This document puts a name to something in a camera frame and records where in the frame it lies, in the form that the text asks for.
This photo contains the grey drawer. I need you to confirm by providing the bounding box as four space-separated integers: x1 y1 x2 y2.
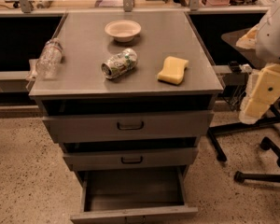
63 147 198 171
43 110 214 143
71 167 198 224

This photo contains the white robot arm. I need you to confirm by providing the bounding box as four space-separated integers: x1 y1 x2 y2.
236 0 280 124

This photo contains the grey top drawer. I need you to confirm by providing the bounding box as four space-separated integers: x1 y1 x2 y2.
43 110 214 143

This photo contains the clear plastic water bottle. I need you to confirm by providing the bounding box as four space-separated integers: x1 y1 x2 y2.
36 38 63 79

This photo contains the grey bottom drawer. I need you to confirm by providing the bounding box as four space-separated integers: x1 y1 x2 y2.
71 167 198 224

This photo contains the grey middle drawer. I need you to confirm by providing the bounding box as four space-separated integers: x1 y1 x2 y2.
63 147 198 171

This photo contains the crushed soda can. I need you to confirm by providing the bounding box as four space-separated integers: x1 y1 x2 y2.
101 49 138 79

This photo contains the power strip with cables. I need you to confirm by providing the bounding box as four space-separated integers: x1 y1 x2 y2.
228 61 253 74

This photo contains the grey drawer cabinet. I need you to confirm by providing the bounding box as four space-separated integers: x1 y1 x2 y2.
28 10 225 185

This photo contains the dark side table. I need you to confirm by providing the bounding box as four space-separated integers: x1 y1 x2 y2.
207 26 280 162

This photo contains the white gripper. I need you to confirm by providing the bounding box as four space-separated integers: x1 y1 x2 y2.
239 63 280 124

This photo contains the white bowl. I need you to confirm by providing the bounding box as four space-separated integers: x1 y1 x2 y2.
105 20 141 42

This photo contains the black office chair base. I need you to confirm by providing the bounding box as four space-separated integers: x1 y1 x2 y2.
233 91 280 185

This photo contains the yellow sponge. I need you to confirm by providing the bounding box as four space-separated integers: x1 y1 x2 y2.
157 56 189 85

